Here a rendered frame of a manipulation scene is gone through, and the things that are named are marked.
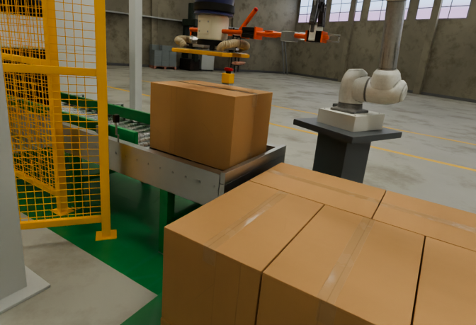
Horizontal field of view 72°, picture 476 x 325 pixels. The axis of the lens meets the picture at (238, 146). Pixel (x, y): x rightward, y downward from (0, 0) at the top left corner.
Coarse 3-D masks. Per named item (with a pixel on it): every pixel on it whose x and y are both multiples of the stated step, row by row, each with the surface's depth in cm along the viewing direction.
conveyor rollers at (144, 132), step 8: (64, 104) 310; (72, 112) 281; (80, 112) 286; (88, 112) 284; (96, 112) 290; (112, 120) 263; (120, 120) 269; (128, 120) 266; (128, 128) 244; (136, 128) 249; (144, 128) 247; (144, 136) 234; (144, 144) 211
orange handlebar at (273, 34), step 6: (192, 30) 188; (222, 30) 178; (228, 30) 176; (234, 30) 174; (240, 30) 172; (264, 30) 165; (270, 30) 164; (264, 36) 166; (270, 36) 164; (276, 36) 163; (294, 36) 158; (300, 36) 157; (324, 36) 151
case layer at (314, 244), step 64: (256, 192) 153; (320, 192) 160; (384, 192) 167; (192, 256) 113; (256, 256) 105; (320, 256) 108; (384, 256) 111; (448, 256) 115; (192, 320) 119; (256, 320) 103; (320, 320) 90; (384, 320) 84; (448, 320) 86
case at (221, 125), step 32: (160, 96) 191; (192, 96) 177; (224, 96) 166; (256, 96) 180; (160, 128) 196; (192, 128) 182; (224, 128) 170; (256, 128) 188; (192, 160) 186; (224, 160) 174
